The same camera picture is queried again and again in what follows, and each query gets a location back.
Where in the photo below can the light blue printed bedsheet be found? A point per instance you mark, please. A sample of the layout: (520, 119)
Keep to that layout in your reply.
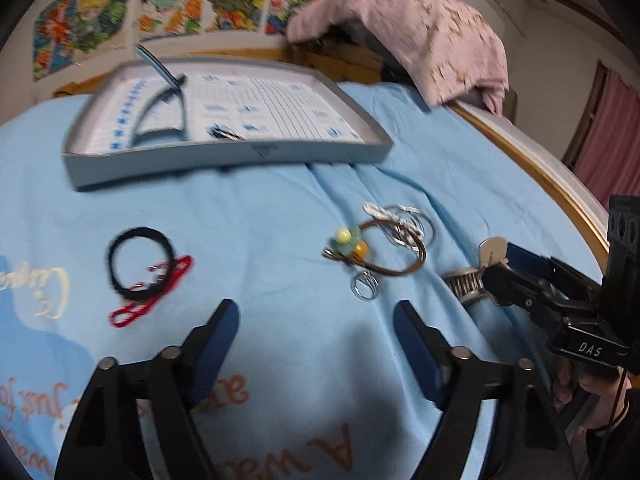
(280, 210)

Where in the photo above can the group of colourful wall drawings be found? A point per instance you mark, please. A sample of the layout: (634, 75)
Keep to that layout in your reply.
(90, 10)

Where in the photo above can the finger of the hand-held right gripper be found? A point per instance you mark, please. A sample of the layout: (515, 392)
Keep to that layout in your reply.
(520, 287)
(527, 257)

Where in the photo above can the dark cloth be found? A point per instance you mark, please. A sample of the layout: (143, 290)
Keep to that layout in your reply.
(365, 35)

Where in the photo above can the pink floral blanket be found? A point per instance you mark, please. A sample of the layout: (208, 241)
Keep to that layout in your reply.
(425, 35)

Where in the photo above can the pink curtain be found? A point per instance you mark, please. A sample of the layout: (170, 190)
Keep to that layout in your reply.
(610, 130)

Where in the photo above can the person's right hand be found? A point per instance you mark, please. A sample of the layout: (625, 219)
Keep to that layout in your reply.
(600, 390)

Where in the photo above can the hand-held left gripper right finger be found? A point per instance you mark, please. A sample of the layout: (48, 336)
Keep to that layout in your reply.
(420, 355)

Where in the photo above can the grey cardboard tray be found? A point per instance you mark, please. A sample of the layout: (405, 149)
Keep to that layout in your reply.
(200, 157)

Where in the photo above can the blue watch band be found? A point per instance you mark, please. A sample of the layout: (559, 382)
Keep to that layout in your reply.
(181, 110)

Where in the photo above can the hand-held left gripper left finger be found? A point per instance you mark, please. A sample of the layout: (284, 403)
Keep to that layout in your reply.
(215, 350)

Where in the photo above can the small black clip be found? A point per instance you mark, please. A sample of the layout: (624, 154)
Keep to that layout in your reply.
(222, 132)

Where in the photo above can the silver metal band watch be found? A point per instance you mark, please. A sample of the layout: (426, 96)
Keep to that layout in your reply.
(462, 282)

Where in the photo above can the clear silver bangle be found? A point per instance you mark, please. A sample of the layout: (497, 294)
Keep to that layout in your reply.
(372, 210)

